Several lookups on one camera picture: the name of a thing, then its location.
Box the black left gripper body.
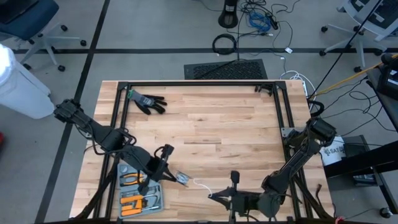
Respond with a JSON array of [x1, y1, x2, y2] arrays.
[[137, 144, 175, 196]]

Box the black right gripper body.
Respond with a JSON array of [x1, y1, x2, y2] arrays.
[[228, 170, 261, 224]]

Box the white cord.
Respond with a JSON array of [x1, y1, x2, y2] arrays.
[[185, 177, 214, 198]]

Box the grey tool case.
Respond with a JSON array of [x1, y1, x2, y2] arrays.
[[116, 163, 165, 220]]

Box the black grey work glove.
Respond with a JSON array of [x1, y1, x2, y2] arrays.
[[127, 89, 168, 115]]

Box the grey metal mounting plate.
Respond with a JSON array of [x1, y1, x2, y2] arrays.
[[281, 126, 307, 138]]

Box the white printed box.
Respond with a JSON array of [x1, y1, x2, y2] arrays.
[[320, 136, 346, 166]]

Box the small black clamp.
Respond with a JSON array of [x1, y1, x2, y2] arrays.
[[254, 83, 275, 96]]

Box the black floor vent mat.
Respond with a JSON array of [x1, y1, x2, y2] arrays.
[[183, 58, 269, 80]]

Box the black side table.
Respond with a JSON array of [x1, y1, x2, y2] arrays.
[[323, 52, 398, 218]]

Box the black box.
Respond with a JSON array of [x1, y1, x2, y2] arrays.
[[341, 134, 371, 157]]

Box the white cylindrical bin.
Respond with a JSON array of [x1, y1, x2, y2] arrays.
[[0, 43, 55, 120]]

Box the black stand base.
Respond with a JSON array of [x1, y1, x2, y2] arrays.
[[217, 0, 239, 29]]

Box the black power strip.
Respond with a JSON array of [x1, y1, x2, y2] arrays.
[[266, 14, 280, 31]]

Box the black electronic device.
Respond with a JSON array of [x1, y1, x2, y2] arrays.
[[381, 52, 398, 101]]

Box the blue office chair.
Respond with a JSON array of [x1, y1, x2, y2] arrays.
[[0, 0, 88, 72]]

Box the grey mesh office chair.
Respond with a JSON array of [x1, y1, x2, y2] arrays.
[[319, 0, 398, 73]]

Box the black looped wrist cable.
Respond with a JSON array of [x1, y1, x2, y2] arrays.
[[153, 145, 166, 159]]

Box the orange handled screwdriver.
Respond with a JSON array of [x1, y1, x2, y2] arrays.
[[121, 208, 143, 218]]

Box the black table frame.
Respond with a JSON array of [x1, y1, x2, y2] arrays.
[[70, 80, 334, 224]]

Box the thick black cable loop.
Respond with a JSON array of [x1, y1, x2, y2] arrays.
[[309, 99, 325, 118]]

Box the black coiled cable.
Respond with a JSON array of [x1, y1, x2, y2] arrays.
[[211, 33, 238, 56]]

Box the white cable bundle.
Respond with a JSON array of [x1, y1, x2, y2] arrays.
[[279, 70, 312, 96]]

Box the yellow floor cable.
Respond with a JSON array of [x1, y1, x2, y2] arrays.
[[315, 54, 398, 97]]

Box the blue coiled cable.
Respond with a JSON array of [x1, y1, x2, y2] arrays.
[[248, 11, 272, 33]]

